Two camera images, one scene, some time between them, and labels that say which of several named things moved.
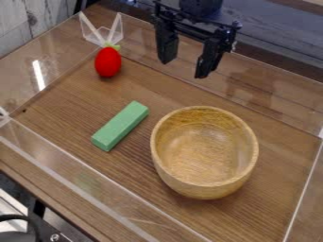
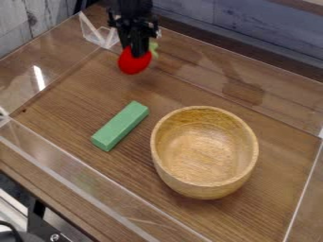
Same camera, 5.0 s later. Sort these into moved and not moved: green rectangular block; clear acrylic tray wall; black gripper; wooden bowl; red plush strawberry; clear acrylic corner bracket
Moved: red plush strawberry; black gripper
Not moved: green rectangular block; clear acrylic corner bracket; wooden bowl; clear acrylic tray wall
